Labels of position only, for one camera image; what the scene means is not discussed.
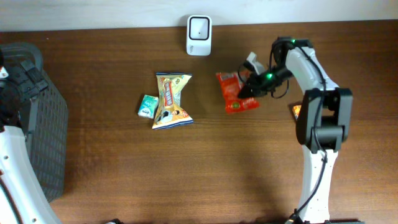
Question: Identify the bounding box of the red snack packet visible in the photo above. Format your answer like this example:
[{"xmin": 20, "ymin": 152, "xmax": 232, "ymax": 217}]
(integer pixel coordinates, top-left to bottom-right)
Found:
[{"xmin": 216, "ymin": 72, "xmax": 259, "ymax": 114}]

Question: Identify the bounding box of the orange white small packet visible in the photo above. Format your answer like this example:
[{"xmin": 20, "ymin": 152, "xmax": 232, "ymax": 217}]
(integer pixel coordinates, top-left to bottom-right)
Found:
[{"xmin": 292, "ymin": 105, "xmax": 302, "ymax": 120}]

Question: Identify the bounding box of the yellow wet wipes pack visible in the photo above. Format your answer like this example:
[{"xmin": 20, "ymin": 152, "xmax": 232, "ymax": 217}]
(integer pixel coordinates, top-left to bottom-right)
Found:
[{"xmin": 152, "ymin": 72, "xmax": 193, "ymax": 129}]

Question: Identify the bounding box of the teal tissue pack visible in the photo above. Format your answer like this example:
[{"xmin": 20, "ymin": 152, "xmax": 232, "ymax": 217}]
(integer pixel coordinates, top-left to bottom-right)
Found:
[{"xmin": 137, "ymin": 95, "xmax": 159, "ymax": 119}]

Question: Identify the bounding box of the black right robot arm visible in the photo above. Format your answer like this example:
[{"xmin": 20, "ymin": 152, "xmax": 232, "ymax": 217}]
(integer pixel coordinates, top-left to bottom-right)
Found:
[{"xmin": 238, "ymin": 37, "xmax": 353, "ymax": 223}]

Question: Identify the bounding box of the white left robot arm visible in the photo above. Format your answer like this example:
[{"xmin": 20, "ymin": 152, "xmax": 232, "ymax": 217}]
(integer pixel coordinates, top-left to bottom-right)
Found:
[{"xmin": 1, "ymin": 42, "xmax": 69, "ymax": 224}]

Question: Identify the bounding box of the white barcode scanner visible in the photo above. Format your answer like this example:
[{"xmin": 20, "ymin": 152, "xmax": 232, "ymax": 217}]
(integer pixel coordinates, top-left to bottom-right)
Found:
[{"xmin": 186, "ymin": 15, "xmax": 212, "ymax": 56}]

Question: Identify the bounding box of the grey plastic mesh basket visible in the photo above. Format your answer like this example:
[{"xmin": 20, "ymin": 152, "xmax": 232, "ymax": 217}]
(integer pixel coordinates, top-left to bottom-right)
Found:
[{"xmin": 1, "ymin": 42, "xmax": 68, "ymax": 202}]

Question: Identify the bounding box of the black camera cable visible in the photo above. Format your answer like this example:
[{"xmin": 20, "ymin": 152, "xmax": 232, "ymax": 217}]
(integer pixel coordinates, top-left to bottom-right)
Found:
[{"xmin": 238, "ymin": 46, "xmax": 327, "ymax": 218}]

